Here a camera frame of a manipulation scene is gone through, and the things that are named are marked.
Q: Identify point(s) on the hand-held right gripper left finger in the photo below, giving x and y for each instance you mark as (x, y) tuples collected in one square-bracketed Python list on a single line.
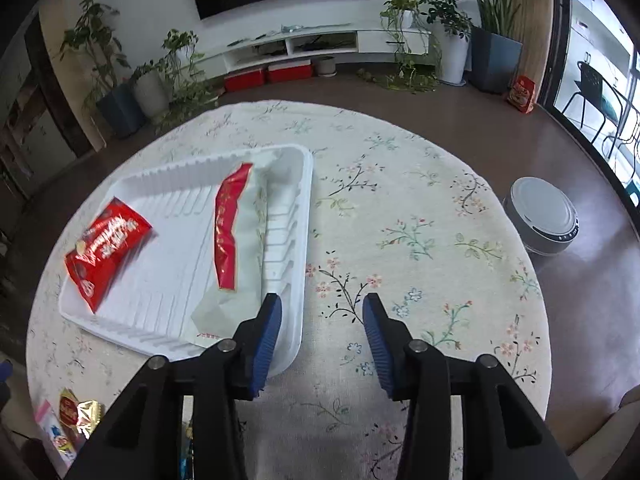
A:
[(265, 345)]

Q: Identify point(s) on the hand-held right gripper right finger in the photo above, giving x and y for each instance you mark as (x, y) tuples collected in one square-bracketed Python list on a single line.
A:
[(377, 345)]

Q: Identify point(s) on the white translucent snack packet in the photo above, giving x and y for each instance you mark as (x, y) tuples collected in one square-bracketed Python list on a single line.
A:
[(235, 310)]

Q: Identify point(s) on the long red snack packet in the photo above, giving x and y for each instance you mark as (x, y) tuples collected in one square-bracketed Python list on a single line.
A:
[(227, 225)]

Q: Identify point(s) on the white plastic tray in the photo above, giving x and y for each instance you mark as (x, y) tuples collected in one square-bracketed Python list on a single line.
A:
[(165, 240)]

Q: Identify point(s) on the large red snack packet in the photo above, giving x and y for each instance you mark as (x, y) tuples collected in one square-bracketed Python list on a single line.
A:
[(107, 250)]

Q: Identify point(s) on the gold red snack packet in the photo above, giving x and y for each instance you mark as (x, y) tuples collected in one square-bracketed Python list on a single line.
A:
[(75, 410)]

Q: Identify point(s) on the pink white snack packet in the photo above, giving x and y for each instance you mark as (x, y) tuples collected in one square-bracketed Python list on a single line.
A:
[(50, 430)]

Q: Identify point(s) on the floral tablecloth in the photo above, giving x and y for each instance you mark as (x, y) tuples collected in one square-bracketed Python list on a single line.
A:
[(400, 185)]

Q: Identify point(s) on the white robot vacuum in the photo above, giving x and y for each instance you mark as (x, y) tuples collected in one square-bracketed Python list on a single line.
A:
[(540, 210)]

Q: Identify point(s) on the trailing green plant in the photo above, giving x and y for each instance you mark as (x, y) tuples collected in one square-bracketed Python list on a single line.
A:
[(187, 95)]

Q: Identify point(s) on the potted plant dark blue pot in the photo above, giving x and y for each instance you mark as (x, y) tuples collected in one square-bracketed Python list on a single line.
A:
[(120, 112)]

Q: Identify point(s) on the potted plant grey pot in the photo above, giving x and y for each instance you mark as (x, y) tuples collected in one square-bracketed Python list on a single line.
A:
[(150, 95)]

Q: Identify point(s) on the small grey pot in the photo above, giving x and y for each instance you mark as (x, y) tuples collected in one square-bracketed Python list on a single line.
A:
[(325, 66)]

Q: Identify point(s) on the red bag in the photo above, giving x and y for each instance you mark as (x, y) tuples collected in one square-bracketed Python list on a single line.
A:
[(522, 95)]

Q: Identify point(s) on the bushy plant tall white pot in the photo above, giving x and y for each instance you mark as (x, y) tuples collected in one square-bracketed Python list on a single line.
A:
[(452, 55)]

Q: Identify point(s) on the white television cabinet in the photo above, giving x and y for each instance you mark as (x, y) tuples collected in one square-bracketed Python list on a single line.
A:
[(380, 40)]

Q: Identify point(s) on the large leaf plant dark pot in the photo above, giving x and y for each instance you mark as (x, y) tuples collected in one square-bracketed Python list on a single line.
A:
[(495, 60)]

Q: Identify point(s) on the dark wooden shelf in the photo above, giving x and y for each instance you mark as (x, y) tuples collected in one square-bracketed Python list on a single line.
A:
[(30, 125)]

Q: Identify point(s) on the hanging vine plant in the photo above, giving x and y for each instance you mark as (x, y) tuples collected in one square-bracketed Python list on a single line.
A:
[(400, 5)]

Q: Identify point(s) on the black metal chair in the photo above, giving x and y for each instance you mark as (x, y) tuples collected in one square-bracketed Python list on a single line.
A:
[(592, 80)]

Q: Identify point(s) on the black window frame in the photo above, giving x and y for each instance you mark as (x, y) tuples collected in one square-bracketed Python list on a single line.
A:
[(560, 35)]

